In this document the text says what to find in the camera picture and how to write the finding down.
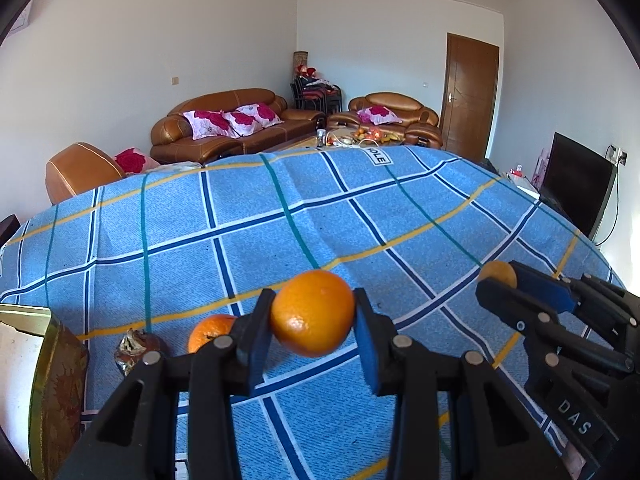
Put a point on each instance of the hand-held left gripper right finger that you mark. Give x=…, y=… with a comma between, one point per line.
x=367, y=355

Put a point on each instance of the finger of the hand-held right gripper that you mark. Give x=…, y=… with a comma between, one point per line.
x=505, y=300
x=545, y=287

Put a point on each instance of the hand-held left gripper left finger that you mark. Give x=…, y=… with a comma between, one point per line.
x=257, y=360

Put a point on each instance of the small yellow fruit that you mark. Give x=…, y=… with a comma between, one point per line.
x=496, y=272

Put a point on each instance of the large orange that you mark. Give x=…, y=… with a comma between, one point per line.
x=312, y=312

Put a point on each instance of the gold metal tray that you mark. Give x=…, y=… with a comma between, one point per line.
x=55, y=390

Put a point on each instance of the small orange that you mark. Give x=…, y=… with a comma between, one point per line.
x=210, y=332

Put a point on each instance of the black television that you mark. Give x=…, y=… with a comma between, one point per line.
x=577, y=185

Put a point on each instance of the brown mangosteen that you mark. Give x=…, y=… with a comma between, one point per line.
x=145, y=355

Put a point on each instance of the blue plaid tablecloth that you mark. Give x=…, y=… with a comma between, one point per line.
x=250, y=230

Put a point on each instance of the brown leather armchair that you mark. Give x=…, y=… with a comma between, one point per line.
x=80, y=170
x=420, y=120

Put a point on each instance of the brown wooden door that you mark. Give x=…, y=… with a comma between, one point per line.
x=472, y=95

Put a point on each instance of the cluttered coffee table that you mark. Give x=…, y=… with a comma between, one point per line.
x=350, y=136

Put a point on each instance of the brown leather sofa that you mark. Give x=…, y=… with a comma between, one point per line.
x=260, y=137

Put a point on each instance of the red floral cushion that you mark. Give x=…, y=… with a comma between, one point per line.
x=255, y=117
x=378, y=115
x=135, y=161
x=210, y=124

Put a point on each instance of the stack of dark chairs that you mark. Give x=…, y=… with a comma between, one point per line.
x=317, y=94

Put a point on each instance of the dark wooden chair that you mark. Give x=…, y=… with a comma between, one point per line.
x=9, y=230

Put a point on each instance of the tall brown floor vase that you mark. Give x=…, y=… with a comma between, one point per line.
x=300, y=62

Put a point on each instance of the wall power socket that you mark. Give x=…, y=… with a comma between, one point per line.
x=619, y=155

